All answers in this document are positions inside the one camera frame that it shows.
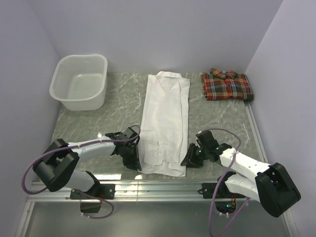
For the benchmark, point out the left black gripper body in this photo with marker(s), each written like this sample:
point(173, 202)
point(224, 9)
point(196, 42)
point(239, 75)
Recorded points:
point(128, 153)

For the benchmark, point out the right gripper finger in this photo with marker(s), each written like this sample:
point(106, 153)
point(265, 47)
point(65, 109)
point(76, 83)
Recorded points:
point(189, 155)
point(194, 163)

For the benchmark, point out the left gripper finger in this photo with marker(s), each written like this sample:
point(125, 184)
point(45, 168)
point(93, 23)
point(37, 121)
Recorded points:
point(136, 161)
point(129, 163)

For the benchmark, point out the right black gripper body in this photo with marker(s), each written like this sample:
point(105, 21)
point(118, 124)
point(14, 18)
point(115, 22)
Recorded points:
point(202, 152)

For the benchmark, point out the white long sleeve shirt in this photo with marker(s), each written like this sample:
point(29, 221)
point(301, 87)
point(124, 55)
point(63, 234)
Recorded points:
point(164, 126)

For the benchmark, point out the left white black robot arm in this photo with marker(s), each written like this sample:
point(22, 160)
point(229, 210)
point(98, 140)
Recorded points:
point(57, 169)

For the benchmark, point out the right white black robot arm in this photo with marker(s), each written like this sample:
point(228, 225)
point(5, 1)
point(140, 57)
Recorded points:
point(268, 184)

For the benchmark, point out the folded plaid flannel shirt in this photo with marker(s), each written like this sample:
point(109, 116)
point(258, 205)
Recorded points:
point(226, 85)

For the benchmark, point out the white plastic laundry basket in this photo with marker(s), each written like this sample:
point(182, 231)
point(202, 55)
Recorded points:
point(79, 82)

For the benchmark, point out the aluminium mounting rail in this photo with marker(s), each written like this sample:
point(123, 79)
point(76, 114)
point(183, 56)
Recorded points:
point(133, 190)

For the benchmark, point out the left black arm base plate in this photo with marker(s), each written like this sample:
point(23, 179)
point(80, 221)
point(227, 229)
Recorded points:
point(91, 201)

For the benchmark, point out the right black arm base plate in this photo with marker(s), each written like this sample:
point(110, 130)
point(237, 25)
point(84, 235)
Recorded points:
point(223, 207)

